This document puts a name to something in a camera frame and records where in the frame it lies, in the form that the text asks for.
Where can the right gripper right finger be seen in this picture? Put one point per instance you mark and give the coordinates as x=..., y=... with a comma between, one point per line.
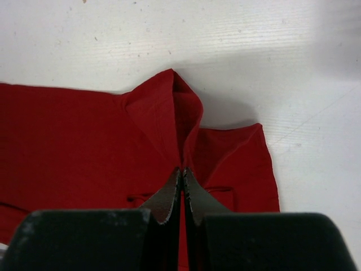
x=219, y=239

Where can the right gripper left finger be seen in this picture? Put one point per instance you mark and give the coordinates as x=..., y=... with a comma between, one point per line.
x=143, y=238

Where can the dark red t shirt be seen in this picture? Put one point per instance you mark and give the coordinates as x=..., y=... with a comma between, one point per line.
x=65, y=149

